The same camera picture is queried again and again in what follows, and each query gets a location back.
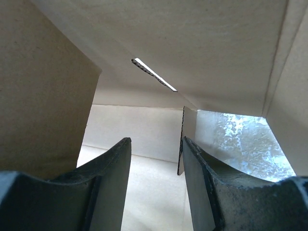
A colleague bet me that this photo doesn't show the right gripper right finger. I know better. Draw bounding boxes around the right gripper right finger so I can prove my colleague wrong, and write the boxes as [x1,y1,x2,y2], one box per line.
[181,136,289,231]

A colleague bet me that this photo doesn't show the cardboard paper box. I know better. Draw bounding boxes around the cardboard paper box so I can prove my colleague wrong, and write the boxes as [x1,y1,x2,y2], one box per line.
[0,0,308,231]

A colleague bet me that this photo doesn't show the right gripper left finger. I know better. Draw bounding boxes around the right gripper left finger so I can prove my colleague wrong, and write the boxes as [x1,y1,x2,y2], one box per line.
[45,137,132,231]

